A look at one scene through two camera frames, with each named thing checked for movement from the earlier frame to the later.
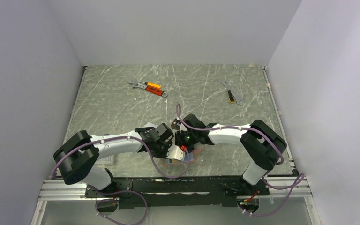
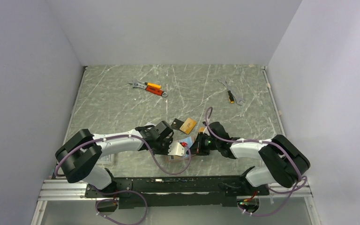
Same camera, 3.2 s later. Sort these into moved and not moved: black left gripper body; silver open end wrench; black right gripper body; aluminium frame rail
Moved: black right gripper body
Not moved: silver open end wrench; aluminium frame rail; black left gripper body
